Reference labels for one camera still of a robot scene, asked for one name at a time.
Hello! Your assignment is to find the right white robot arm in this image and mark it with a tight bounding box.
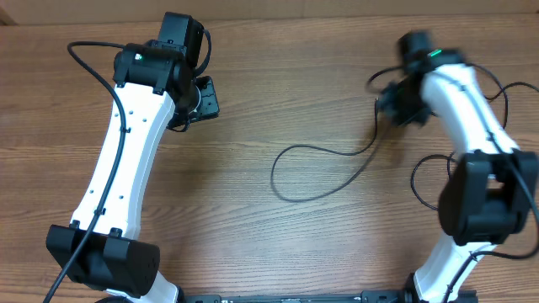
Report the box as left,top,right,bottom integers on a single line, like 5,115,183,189
377,31,538,302

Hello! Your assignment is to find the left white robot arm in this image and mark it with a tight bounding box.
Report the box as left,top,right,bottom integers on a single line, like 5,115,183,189
45,12,220,302

